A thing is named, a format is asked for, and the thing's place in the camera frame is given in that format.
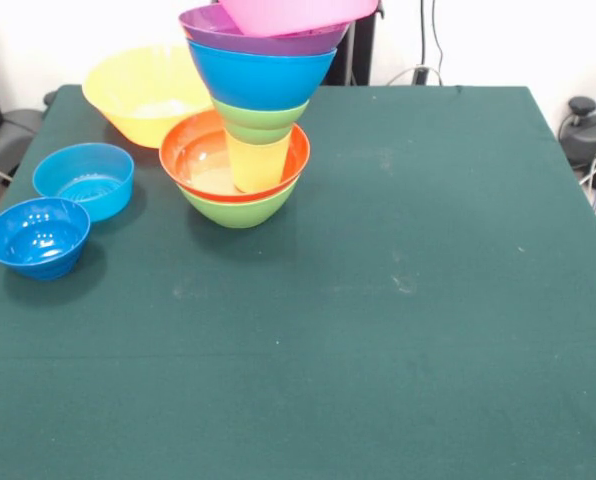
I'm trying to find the black pedestal foot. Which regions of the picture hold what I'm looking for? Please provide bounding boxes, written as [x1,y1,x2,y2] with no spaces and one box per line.
[557,96,596,169]
[0,107,44,169]

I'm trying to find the translucent teal plastic bowl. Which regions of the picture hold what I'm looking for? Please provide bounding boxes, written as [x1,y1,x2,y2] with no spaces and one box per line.
[31,142,136,223]

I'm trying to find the yellow plastic cup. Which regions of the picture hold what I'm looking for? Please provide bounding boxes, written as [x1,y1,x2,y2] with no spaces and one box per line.
[225,132,292,194]

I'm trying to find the large green plastic bowl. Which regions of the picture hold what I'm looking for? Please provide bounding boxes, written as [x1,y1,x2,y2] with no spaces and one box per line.
[176,175,300,230]

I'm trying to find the purple plastic bowl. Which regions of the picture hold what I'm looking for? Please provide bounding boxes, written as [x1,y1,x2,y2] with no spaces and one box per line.
[178,4,352,57]

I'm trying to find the pink plastic bowl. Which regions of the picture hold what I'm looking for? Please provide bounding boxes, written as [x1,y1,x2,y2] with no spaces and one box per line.
[217,0,382,38]

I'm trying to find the small dark blue bowl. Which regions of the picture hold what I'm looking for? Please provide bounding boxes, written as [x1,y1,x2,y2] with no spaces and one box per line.
[0,197,91,281]

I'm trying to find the red plastic bowl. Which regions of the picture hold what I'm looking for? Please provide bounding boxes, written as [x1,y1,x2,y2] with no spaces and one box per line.
[158,108,311,204]

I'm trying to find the dark green table cloth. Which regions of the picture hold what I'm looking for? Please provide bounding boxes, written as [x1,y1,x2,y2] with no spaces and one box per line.
[0,83,596,480]

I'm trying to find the small green ribbed bowl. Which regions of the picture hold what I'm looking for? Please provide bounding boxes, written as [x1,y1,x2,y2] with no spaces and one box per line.
[210,97,311,145]

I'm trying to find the orange plastic bowl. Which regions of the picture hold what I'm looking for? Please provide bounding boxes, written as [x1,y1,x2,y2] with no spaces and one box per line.
[81,44,215,150]

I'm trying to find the bright blue plastic bowl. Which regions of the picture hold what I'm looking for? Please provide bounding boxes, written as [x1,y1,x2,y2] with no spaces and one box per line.
[186,38,339,111]

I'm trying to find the black wall cable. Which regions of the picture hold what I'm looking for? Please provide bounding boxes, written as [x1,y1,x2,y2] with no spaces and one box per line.
[419,0,445,85]

